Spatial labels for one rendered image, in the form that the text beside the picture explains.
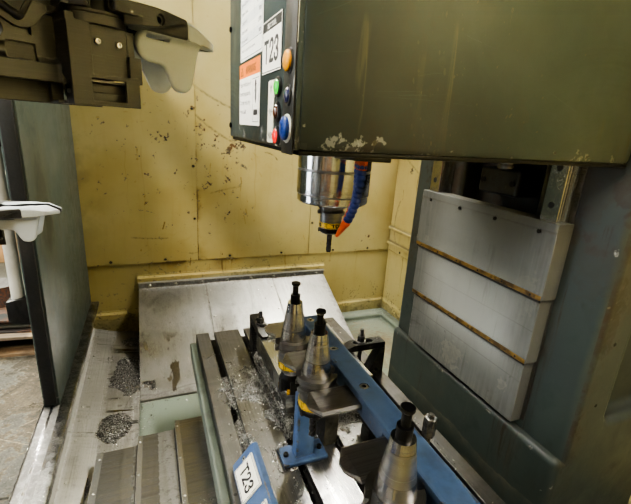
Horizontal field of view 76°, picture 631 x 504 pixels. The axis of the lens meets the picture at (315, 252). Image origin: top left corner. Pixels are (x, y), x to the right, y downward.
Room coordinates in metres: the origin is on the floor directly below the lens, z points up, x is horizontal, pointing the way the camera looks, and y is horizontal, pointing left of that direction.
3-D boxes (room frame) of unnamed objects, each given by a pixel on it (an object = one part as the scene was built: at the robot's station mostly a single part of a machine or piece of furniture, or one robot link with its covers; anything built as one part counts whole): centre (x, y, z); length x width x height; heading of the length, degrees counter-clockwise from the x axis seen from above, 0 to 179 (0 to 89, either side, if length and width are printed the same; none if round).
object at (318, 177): (0.89, -0.03, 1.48); 0.16 x 0.16 x 0.12
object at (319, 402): (0.48, -0.04, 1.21); 0.07 x 0.05 x 0.01; 113
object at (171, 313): (1.51, 0.23, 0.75); 0.89 x 0.67 x 0.26; 113
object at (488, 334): (1.07, -0.44, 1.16); 0.48 x 0.05 x 0.51; 23
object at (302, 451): (0.70, 0.00, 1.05); 0.10 x 0.05 x 0.30; 113
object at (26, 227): (0.66, 0.49, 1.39); 0.09 x 0.03 x 0.06; 109
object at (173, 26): (0.37, 0.16, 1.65); 0.09 x 0.05 x 0.02; 143
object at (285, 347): (0.63, 0.03, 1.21); 0.06 x 0.06 x 0.03
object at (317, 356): (0.53, -0.01, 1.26); 0.04 x 0.04 x 0.07
